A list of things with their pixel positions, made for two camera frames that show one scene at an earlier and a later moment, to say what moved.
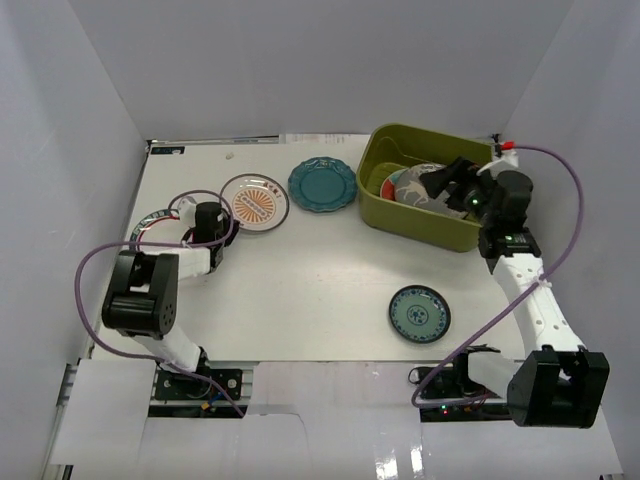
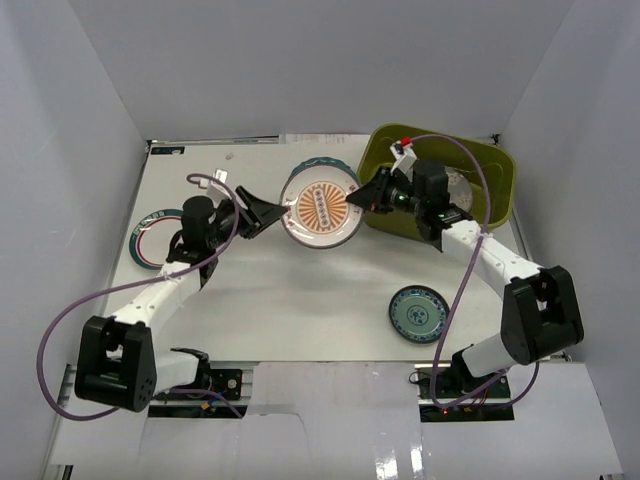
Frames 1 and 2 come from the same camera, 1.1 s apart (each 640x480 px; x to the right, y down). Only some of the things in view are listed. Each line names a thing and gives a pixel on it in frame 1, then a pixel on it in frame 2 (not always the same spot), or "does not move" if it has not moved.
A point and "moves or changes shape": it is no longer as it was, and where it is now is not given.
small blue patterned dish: (420, 314) does not move
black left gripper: (189, 236) → (244, 212)
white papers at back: (323, 138) does not move
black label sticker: (168, 150) does not move
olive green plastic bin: (388, 147) does not move
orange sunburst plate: (258, 201) moves or changes shape
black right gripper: (462, 174) → (373, 196)
